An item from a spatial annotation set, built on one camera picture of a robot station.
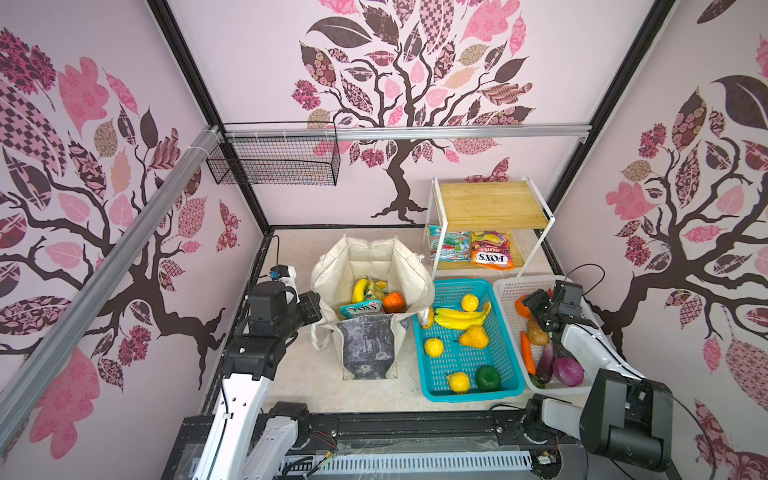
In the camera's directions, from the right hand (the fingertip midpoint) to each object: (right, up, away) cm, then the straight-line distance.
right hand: (534, 298), depth 90 cm
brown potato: (-1, -10, -4) cm, 11 cm away
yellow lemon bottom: (-26, -21, -12) cm, 35 cm away
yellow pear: (-20, -10, -6) cm, 23 cm away
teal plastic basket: (-20, -16, -2) cm, 26 cm away
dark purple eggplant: (-1, -17, -9) cm, 19 cm away
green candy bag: (-50, +2, 0) cm, 50 cm away
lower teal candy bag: (-24, +16, 0) cm, 29 cm away
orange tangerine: (-43, -1, -2) cm, 43 cm away
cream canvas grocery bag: (-49, -10, -17) cm, 53 cm away
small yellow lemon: (-32, -13, -6) cm, 35 cm away
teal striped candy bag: (-53, -2, -7) cm, 53 cm away
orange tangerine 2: (-6, -2, -7) cm, 10 cm away
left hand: (-62, +2, -17) cm, 64 cm away
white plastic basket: (-7, +1, +5) cm, 8 cm away
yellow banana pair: (-22, -7, +1) cm, 23 cm away
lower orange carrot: (-4, -16, -5) cm, 17 cm away
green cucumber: (-4, -21, -10) cm, 24 cm away
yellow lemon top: (-19, -2, +2) cm, 19 cm away
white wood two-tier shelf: (-16, +22, -12) cm, 30 cm away
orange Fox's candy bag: (-13, +15, 0) cm, 20 cm away
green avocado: (-18, -20, -12) cm, 29 cm away
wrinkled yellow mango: (-32, -6, 0) cm, 32 cm away
